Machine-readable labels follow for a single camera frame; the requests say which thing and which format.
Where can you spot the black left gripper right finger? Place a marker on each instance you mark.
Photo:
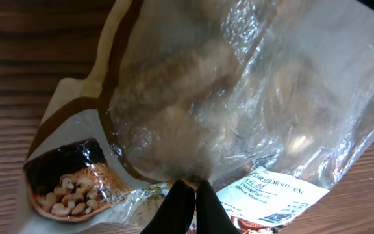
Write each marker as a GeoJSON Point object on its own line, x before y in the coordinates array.
{"type": "Point", "coordinates": [211, 216]}

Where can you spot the brown white snack bag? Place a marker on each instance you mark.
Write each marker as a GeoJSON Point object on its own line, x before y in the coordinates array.
{"type": "Point", "coordinates": [271, 102]}

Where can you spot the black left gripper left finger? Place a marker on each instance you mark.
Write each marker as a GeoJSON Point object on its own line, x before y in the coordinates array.
{"type": "Point", "coordinates": [175, 214]}

